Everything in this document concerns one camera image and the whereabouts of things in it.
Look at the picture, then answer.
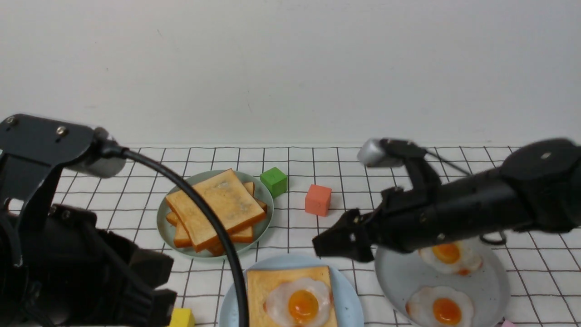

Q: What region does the green foam cube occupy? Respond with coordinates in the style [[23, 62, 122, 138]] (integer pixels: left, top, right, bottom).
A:
[[260, 167, 288, 198]]

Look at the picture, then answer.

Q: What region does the fried egg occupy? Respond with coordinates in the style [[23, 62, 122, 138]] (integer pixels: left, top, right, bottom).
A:
[[405, 286, 475, 327], [264, 277, 332, 327], [418, 242, 483, 276]]

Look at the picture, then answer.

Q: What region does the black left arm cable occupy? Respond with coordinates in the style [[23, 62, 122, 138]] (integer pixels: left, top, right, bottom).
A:
[[98, 136, 250, 327]]

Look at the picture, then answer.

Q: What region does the light blue plate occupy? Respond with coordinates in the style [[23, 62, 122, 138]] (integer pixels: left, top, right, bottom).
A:
[[217, 254, 364, 327]]

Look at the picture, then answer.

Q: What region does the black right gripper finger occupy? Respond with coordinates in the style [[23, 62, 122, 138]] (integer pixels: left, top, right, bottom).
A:
[[312, 210, 375, 263]]

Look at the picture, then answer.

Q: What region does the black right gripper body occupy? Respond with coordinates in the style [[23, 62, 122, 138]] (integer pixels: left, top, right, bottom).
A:
[[350, 186, 448, 254]]

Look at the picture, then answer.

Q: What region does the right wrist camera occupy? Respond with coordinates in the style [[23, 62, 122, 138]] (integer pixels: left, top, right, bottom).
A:
[[357, 139, 442, 189]]

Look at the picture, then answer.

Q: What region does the orange foam cube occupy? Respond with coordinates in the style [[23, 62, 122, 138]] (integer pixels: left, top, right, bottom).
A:
[[305, 184, 332, 217]]

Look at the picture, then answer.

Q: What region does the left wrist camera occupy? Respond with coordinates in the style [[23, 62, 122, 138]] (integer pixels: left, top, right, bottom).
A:
[[0, 114, 126, 214]]

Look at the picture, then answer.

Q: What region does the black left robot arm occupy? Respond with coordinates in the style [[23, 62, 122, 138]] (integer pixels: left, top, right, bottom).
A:
[[1, 165, 177, 327]]

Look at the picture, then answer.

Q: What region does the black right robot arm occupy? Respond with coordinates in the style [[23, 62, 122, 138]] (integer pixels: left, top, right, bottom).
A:
[[312, 139, 581, 263]]

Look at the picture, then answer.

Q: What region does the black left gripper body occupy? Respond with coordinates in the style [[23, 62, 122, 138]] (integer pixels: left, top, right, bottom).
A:
[[27, 205, 177, 327]]

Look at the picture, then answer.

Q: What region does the yellow foam block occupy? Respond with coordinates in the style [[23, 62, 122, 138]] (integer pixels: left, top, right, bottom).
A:
[[168, 307, 196, 327]]

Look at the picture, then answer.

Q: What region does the white grid tablecloth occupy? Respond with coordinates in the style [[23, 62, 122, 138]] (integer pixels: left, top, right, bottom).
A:
[[53, 145, 580, 327]]

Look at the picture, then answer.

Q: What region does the grey plate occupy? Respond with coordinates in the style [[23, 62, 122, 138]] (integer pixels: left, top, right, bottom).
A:
[[375, 239, 511, 327]]

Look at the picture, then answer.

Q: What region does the green plate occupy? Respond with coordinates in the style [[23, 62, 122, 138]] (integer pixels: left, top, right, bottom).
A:
[[157, 169, 274, 262]]

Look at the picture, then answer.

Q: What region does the toast slice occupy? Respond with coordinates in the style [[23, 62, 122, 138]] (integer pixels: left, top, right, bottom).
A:
[[247, 266, 338, 327], [166, 211, 254, 257], [173, 182, 256, 248], [165, 168, 266, 253]]

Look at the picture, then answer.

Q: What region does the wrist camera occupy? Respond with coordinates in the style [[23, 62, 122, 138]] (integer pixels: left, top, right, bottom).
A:
[[357, 139, 442, 189], [0, 114, 126, 214]]

